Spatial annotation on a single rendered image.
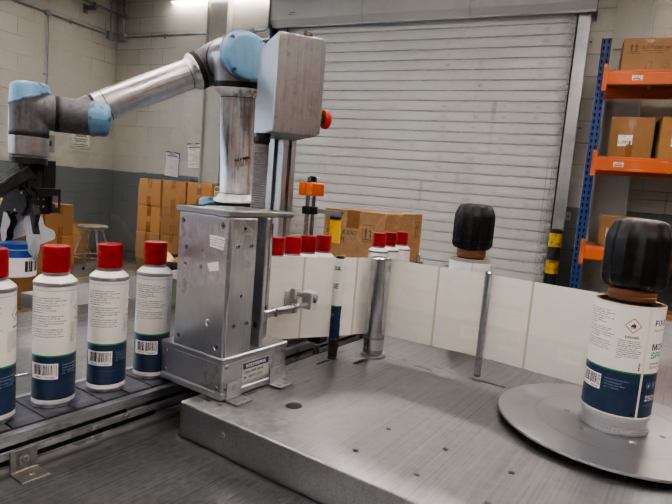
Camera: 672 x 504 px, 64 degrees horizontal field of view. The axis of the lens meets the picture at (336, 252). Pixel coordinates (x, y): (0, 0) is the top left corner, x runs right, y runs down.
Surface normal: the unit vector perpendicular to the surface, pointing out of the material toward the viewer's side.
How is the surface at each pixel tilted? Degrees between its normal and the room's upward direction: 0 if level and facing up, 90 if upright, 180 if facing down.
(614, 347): 90
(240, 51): 86
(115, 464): 0
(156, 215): 89
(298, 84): 90
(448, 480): 0
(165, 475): 0
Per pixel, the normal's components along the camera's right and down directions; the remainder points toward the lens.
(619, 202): -0.41, 0.07
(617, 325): -0.69, 0.03
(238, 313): 0.82, 0.13
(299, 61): 0.35, 0.14
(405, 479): 0.08, -0.99
